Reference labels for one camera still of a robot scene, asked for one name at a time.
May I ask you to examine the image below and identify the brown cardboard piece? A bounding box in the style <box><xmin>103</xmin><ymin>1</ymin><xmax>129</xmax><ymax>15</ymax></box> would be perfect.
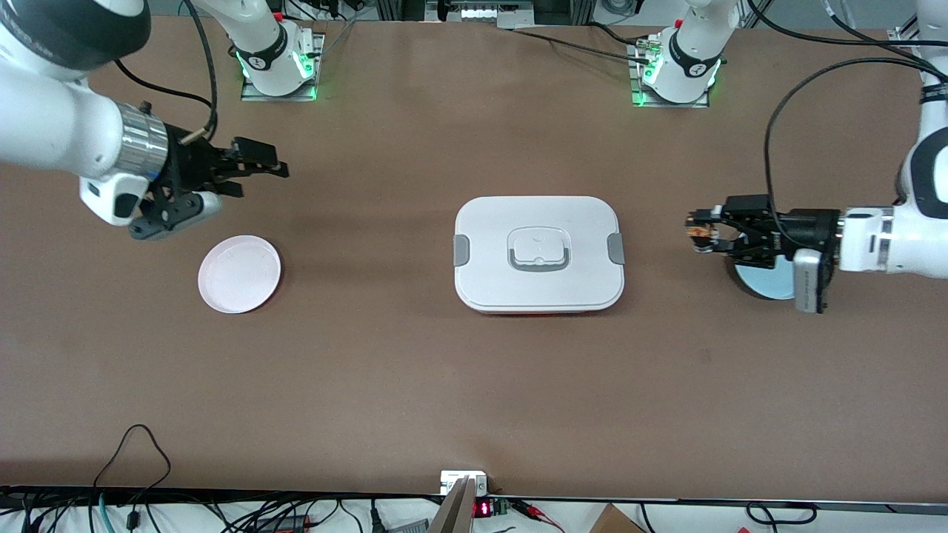
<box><xmin>590</xmin><ymin>503</ymin><xmax>647</xmax><ymax>533</ymax></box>

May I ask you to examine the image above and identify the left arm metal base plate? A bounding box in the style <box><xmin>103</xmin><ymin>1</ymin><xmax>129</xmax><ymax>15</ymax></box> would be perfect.
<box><xmin>628</xmin><ymin>41</ymin><xmax>712</xmax><ymax>109</ymax></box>

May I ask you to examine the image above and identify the black cable on table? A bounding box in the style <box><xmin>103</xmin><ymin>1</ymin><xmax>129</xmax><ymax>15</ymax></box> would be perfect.
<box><xmin>511</xmin><ymin>22</ymin><xmax>654</xmax><ymax>61</ymax></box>

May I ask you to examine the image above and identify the small white bracket box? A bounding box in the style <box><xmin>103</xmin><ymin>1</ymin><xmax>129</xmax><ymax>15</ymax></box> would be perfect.
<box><xmin>440</xmin><ymin>470</ymin><xmax>489</xmax><ymax>496</ymax></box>

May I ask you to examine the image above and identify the light blue round plate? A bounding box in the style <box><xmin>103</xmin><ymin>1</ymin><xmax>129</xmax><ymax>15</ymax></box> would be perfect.
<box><xmin>733</xmin><ymin>259</ymin><xmax>798</xmax><ymax>301</ymax></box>

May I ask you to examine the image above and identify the black flat cable loop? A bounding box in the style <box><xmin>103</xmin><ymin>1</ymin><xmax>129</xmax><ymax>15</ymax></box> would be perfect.
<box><xmin>746</xmin><ymin>501</ymin><xmax>820</xmax><ymax>526</ymax></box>

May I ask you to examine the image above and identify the black looped cable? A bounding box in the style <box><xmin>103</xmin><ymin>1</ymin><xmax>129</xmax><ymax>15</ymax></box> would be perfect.
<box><xmin>93</xmin><ymin>423</ymin><xmax>173</xmax><ymax>493</ymax></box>

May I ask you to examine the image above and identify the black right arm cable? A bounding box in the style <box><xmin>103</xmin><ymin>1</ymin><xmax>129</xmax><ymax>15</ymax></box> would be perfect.
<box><xmin>115</xmin><ymin>0</ymin><xmax>220</xmax><ymax>143</ymax></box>

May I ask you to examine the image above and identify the aluminium profile bar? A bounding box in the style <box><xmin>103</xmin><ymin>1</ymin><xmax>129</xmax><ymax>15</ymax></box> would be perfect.
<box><xmin>428</xmin><ymin>476</ymin><xmax>477</xmax><ymax>533</ymax></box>

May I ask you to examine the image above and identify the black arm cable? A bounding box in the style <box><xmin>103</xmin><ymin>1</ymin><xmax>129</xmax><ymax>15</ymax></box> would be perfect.
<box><xmin>747</xmin><ymin>0</ymin><xmax>948</xmax><ymax>223</ymax></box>
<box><xmin>115</xmin><ymin>0</ymin><xmax>220</xmax><ymax>143</ymax></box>

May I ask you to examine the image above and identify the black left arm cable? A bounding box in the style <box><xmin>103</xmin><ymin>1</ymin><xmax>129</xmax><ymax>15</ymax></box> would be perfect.
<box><xmin>747</xmin><ymin>0</ymin><xmax>948</xmax><ymax>223</ymax></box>

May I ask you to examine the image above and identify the white lidded container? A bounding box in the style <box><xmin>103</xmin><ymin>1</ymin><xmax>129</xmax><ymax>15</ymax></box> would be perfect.
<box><xmin>453</xmin><ymin>195</ymin><xmax>625</xmax><ymax>315</ymax></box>

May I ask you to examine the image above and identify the perforated aluminium rail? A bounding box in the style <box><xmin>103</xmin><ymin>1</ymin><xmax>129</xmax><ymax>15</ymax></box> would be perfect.
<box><xmin>887</xmin><ymin>27</ymin><xmax>927</xmax><ymax>67</ymax></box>

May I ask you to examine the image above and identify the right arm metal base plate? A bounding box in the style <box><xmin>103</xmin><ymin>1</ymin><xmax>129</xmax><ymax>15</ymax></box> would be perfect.
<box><xmin>241</xmin><ymin>33</ymin><xmax>325</xmax><ymax>102</ymax></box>

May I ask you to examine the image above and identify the silver device with lights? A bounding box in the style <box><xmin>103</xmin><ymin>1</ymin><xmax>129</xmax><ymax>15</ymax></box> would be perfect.
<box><xmin>425</xmin><ymin>0</ymin><xmax>535</xmax><ymax>29</ymax></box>

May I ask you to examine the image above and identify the pink round plate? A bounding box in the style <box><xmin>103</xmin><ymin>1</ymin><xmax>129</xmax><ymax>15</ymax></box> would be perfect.
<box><xmin>198</xmin><ymin>235</ymin><xmax>282</xmax><ymax>315</ymax></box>

